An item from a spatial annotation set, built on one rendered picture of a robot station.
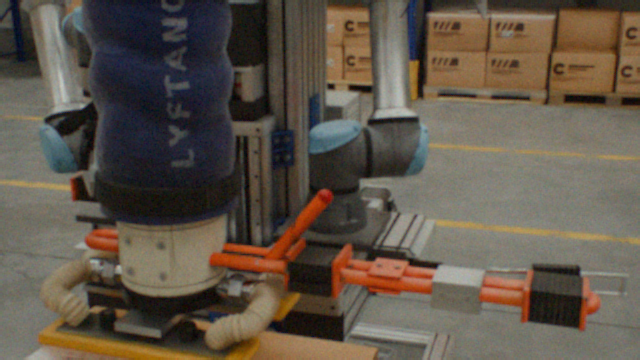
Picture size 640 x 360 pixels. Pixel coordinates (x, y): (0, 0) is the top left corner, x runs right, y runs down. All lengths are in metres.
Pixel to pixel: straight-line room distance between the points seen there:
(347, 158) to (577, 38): 7.16
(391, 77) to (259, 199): 0.43
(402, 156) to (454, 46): 6.59
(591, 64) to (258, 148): 6.66
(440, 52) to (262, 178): 6.52
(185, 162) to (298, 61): 0.78
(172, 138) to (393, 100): 0.73
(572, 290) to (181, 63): 0.63
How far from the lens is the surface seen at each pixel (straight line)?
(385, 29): 1.81
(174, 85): 1.16
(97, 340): 1.31
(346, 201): 1.77
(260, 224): 1.95
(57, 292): 1.35
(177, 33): 1.15
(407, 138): 1.77
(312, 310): 1.72
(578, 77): 8.38
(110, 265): 1.40
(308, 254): 1.24
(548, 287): 1.16
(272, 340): 1.54
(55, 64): 1.96
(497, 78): 8.34
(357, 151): 1.74
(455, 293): 1.17
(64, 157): 1.89
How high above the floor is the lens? 1.68
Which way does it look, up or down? 19 degrees down
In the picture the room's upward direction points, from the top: straight up
